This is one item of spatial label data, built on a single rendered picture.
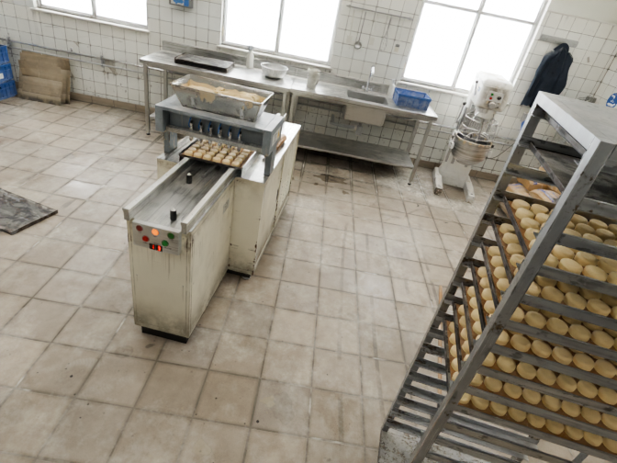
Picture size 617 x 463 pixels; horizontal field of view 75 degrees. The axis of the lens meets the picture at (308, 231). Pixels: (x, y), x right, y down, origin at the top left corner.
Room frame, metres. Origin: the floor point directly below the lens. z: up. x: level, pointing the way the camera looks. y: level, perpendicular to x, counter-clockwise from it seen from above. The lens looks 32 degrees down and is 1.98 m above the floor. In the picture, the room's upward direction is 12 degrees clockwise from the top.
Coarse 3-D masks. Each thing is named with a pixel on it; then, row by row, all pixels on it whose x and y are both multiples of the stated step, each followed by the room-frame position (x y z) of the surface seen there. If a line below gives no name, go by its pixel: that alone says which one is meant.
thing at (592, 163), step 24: (600, 144) 0.79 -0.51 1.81; (600, 168) 0.78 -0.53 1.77; (576, 192) 0.79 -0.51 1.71; (552, 216) 0.80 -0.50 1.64; (552, 240) 0.79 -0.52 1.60; (528, 264) 0.79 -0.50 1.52; (504, 312) 0.79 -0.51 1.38; (480, 336) 0.81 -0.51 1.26; (480, 360) 0.79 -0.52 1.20; (456, 384) 0.79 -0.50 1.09; (432, 432) 0.79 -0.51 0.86
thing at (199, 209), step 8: (232, 168) 2.27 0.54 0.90; (224, 176) 2.14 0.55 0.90; (232, 176) 2.26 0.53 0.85; (216, 184) 2.03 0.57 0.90; (224, 184) 2.10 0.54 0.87; (208, 192) 1.91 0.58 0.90; (216, 192) 1.96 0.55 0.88; (208, 200) 1.85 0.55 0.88; (200, 208) 1.74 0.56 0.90; (192, 216) 1.65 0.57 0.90; (200, 216) 1.74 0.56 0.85; (184, 224) 1.57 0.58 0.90; (192, 224) 1.64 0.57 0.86; (184, 232) 1.57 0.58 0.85
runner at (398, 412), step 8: (392, 408) 1.23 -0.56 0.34; (400, 416) 1.21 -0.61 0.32; (408, 416) 1.22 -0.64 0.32; (416, 416) 1.22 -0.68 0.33; (424, 424) 1.19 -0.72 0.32; (448, 432) 1.18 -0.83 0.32; (456, 432) 1.19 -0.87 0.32; (472, 440) 1.16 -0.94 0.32; (480, 440) 1.17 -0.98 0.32; (496, 448) 1.15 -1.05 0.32; (504, 448) 1.16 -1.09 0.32; (520, 456) 1.13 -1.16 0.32
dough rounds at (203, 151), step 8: (200, 144) 2.49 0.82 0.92; (216, 144) 2.58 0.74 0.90; (224, 144) 2.59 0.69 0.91; (184, 152) 2.34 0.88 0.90; (192, 152) 2.33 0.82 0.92; (200, 152) 2.36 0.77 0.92; (208, 152) 2.38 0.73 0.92; (216, 152) 2.42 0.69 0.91; (224, 152) 2.43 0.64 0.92; (232, 152) 2.46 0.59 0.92; (240, 152) 2.53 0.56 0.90; (248, 152) 2.52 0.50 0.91; (208, 160) 2.31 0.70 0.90; (216, 160) 2.30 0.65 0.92; (224, 160) 2.32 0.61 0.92; (232, 160) 2.37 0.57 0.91; (240, 160) 2.36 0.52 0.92
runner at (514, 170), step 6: (510, 168) 1.23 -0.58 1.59; (516, 168) 1.23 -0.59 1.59; (522, 168) 1.23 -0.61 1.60; (528, 168) 1.22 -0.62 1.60; (510, 174) 1.21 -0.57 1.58; (516, 174) 1.22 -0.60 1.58; (522, 174) 1.23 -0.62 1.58; (528, 174) 1.22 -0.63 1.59; (534, 174) 1.22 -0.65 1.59; (540, 174) 1.22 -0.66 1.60; (546, 174) 1.22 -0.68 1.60; (534, 180) 1.20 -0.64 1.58; (540, 180) 1.21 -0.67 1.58; (546, 180) 1.22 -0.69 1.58
